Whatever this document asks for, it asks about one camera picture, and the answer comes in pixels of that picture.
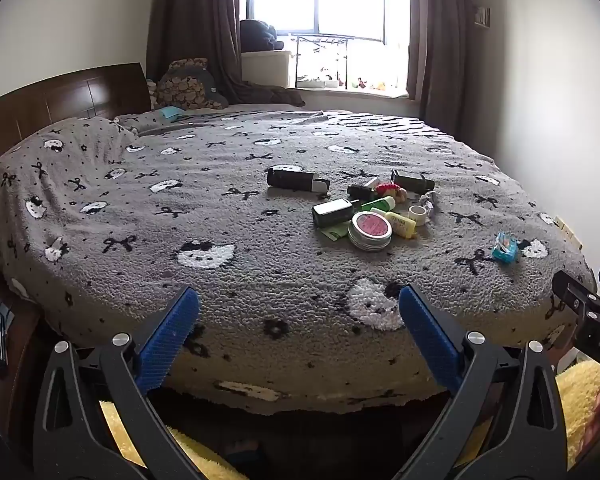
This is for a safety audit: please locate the round tin pink lid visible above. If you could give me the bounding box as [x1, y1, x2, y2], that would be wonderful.
[348, 211, 394, 250]

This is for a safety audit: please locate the brown curtain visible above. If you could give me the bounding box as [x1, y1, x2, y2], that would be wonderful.
[406, 0, 482, 137]
[146, 0, 307, 109]

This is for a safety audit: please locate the row of small windowsill figurines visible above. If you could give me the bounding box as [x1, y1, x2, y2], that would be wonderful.
[297, 74, 400, 92]

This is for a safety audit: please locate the grey printed pillow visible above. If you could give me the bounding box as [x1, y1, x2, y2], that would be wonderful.
[114, 110, 167, 135]

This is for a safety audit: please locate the grey printed blanket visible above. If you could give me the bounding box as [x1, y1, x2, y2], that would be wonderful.
[0, 109, 598, 415]

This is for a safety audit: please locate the small yellow bottle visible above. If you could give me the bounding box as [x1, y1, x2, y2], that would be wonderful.
[384, 211, 418, 239]

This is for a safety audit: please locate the wooden nightstand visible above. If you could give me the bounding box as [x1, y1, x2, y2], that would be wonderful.
[0, 267, 48, 463]

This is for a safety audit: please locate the yellow fluffy cloth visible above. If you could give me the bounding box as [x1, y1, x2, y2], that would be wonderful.
[99, 360, 600, 480]

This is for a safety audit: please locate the black box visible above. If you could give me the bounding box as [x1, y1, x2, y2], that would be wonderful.
[311, 198, 356, 229]

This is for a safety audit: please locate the wooden headboard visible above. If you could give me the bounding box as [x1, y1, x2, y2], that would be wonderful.
[0, 62, 152, 171]

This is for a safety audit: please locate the black open carton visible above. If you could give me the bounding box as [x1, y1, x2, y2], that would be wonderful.
[266, 164, 332, 194]

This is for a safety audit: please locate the colourful knitted toy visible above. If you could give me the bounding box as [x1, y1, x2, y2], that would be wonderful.
[375, 182, 408, 202]

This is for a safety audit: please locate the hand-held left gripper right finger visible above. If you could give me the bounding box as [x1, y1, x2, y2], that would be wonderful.
[397, 284, 568, 480]

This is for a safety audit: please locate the brown patterned cushion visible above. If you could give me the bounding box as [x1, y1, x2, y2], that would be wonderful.
[156, 58, 229, 110]

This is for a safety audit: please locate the wall socket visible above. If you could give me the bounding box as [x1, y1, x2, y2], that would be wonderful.
[554, 215, 584, 252]

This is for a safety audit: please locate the metal drying rack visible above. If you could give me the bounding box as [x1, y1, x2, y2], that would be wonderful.
[289, 33, 357, 88]

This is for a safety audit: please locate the blue snack packet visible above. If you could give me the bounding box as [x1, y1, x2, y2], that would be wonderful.
[491, 231, 522, 264]

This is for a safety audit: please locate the dark green flat bottle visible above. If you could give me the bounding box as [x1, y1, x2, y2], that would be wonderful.
[390, 169, 436, 194]

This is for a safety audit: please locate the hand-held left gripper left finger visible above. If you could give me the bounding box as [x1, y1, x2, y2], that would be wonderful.
[32, 286, 203, 480]

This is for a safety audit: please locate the dark blue cloth bundle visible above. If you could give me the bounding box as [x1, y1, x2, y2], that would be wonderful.
[239, 18, 279, 52]

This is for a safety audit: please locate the white storage box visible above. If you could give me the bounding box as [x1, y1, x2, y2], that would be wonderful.
[240, 49, 294, 87]

